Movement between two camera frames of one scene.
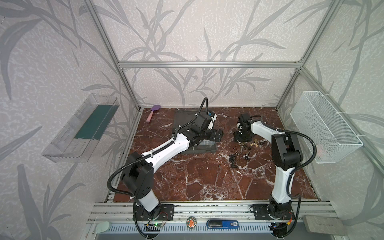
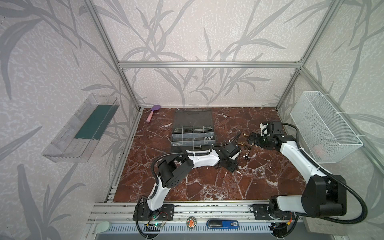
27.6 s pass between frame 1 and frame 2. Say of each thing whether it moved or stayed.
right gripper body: moved
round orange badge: stayed
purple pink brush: stayed
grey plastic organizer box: stayed
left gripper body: moved
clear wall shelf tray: stayed
